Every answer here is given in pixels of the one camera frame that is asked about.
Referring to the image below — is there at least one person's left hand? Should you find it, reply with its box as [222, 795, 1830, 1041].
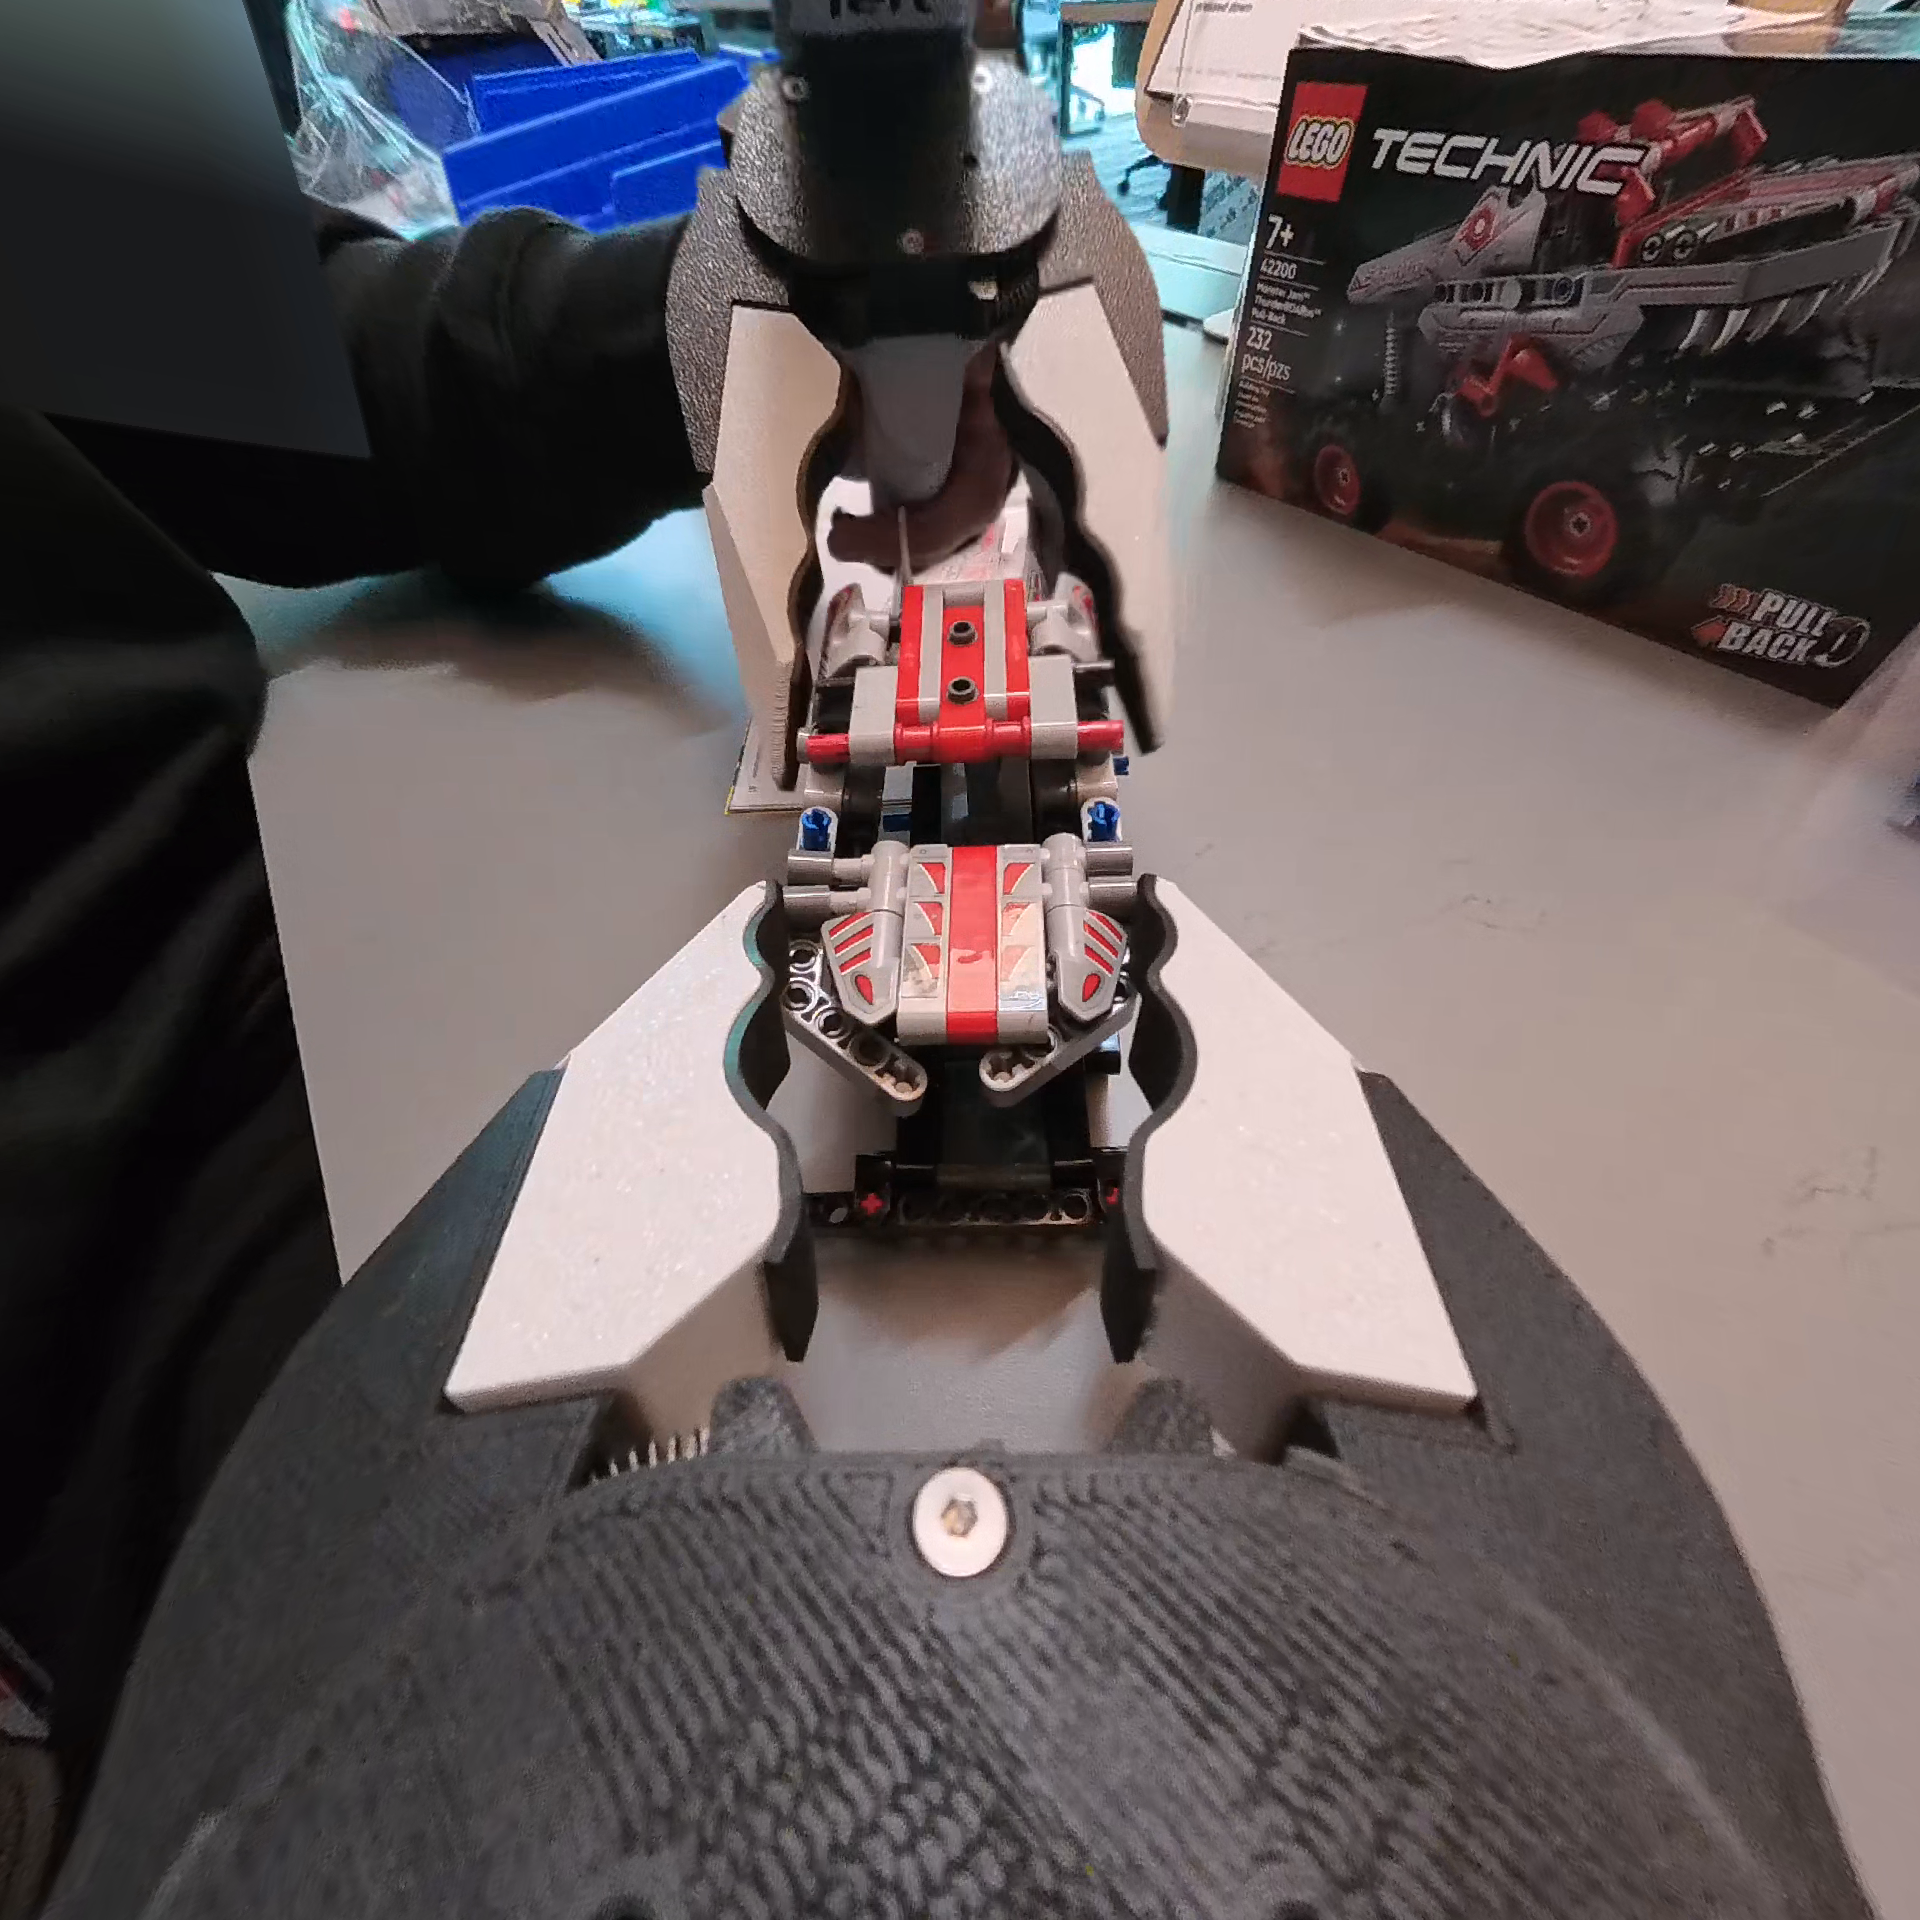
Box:
[821, 365, 1039, 583]

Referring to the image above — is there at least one black toy truck box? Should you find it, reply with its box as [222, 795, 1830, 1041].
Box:
[1214, 42, 1920, 709]

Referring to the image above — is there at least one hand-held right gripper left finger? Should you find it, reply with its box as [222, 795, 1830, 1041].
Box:
[442, 882, 824, 1422]

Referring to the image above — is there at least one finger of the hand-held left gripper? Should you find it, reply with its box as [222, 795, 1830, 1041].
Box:
[708, 303, 863, 793]
[989, 288, 1182, 756]

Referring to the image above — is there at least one grey and red toy truck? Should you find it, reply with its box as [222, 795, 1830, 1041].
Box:
[779, 569, 1150, 1236]

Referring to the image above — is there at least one cardboard box with paper sheet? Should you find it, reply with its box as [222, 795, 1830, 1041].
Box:
[1131, 0, 1502, 203]

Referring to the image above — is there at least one person's black clothed torso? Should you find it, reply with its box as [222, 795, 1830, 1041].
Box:
[0, 404, 344, 1848]

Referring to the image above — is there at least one person's left forearm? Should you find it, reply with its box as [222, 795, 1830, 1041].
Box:
[44, 201, 719, 599]

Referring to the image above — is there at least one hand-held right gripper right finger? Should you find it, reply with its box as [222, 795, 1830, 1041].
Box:
[1101, 874, 1481, 1427]

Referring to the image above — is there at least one clear plastic bag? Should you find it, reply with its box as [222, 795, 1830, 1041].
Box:
[283, 0, 601, 229]

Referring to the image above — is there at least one white desk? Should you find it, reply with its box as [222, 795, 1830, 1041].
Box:
[246, 299, 1920, 1908]

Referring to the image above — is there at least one blue storage bin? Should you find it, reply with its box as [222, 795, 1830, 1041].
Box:
[366, 22, 752, 229]

